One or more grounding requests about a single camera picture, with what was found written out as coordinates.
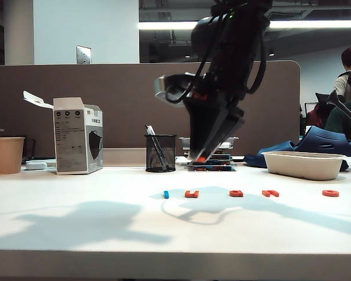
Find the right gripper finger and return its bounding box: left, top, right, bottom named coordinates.
left=183, top=95, right=228, bottom=161
left=203, top=107, right=246, bottom=159

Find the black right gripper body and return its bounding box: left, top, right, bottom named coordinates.
left=183, top=69, right=247, bottom=109

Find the clear plastic tray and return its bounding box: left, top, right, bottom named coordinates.
left=178, top=136, right=239, bottom=152

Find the blue cloth bag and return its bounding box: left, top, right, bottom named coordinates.
left=244, top=141, right=296, bottom=169

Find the black pen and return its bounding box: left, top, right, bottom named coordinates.
left=148, top=126, right=165, bottom=172

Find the black mesh pen holder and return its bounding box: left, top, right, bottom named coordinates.
left=144, top=134, right=177, bottom=173

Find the white capped pen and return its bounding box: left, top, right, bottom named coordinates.
left=144, top=125, right=168, bottom=172

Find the brown desk partition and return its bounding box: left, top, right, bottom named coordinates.
left=0, top=60, right=301, bottom=159

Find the beige oblong pulp tray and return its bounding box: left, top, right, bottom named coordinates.
left=261, top=151, right=346, bottom=181

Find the blue rubber slipper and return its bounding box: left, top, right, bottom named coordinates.
left=298, top=125, right=351, bottom=157

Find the white ceiling light strip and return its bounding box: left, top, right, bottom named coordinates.
left=138, top=20, right=351, bottom=31

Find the grey face mask carton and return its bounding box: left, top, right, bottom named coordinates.
left=22, top=90, right=104, bottom=176

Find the dark drinking glass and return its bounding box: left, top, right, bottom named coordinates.
left=22, top=139, right=36, bottom=165

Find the brown paper cup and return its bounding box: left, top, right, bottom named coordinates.
left=0, top=136, right=26, bottom=176

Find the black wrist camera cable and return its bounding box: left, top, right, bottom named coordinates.
left=163, top=11, right=223, bottom=105

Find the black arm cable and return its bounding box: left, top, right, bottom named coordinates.
left=247, top=17, right=267, bottom=94

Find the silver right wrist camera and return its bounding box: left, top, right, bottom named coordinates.
left=153, top=74, right=194, bottom=103

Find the beige partition base rail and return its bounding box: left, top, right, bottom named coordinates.
left=102, top=148, right=149, bottom=168

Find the grey angled metal bracket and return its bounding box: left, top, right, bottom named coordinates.
left=327, top=89, right=351, bottom=121

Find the metal wall plate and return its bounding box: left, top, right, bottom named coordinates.
left=75, top=46, right=92, bottom=64

